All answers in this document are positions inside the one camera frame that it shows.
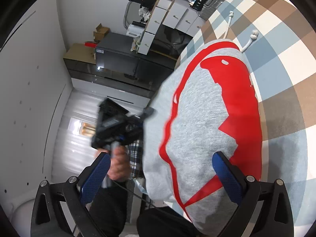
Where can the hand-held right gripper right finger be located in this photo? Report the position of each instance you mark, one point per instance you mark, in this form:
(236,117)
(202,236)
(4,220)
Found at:
(227,180)

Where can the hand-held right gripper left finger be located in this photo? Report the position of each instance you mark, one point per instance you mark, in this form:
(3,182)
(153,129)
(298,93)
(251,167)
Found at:
(95,177)

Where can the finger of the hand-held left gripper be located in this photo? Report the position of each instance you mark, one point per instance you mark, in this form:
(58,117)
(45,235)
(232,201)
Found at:
(148,111)

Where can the grey hoodie with red print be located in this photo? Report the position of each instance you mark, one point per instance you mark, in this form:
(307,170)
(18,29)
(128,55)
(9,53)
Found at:
(202,128)

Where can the person's left forearm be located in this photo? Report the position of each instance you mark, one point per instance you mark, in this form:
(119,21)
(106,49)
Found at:
(108,207)

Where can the person's left hand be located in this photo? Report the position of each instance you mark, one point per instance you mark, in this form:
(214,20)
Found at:
(119,165)

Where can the white curtains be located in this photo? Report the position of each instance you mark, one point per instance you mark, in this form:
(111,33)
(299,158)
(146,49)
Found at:
(69,153)

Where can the black white plaid cloth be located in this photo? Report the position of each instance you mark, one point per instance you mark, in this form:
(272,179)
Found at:
(135,158)

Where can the grey fridge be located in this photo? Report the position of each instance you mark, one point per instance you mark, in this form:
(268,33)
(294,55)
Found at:
(123,54)

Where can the dark glass wardrobe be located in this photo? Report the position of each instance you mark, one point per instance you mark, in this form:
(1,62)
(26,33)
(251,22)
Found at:
(81,66)

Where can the person's black pants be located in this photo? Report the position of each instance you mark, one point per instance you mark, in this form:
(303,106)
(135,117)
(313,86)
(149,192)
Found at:
(167,222)

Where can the black bag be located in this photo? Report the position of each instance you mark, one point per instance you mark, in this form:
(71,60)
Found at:
(172,39)

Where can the large cardboard box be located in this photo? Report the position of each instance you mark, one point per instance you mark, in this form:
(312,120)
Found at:
(79,51)

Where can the white kettle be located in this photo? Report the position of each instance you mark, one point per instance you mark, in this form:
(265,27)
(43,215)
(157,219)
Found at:
(135,30)

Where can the red box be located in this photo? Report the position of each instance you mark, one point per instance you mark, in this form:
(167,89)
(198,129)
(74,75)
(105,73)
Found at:
(90,44)

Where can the small cardboard box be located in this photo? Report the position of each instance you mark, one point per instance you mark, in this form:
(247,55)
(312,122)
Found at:
(101,33)

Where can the white drawer desk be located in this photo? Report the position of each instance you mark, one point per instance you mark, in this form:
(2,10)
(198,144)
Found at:
(172,14)

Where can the checkered blanket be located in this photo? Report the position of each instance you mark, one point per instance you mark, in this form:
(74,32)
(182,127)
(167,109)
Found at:
(279,79)

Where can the flat black box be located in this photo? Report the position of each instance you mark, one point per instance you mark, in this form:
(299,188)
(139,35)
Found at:
(200,2)

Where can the silver suitcase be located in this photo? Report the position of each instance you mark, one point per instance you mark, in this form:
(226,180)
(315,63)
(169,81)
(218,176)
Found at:
(214,7)

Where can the grey metal tube frame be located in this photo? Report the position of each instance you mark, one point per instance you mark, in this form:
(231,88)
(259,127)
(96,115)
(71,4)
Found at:
(126,14)

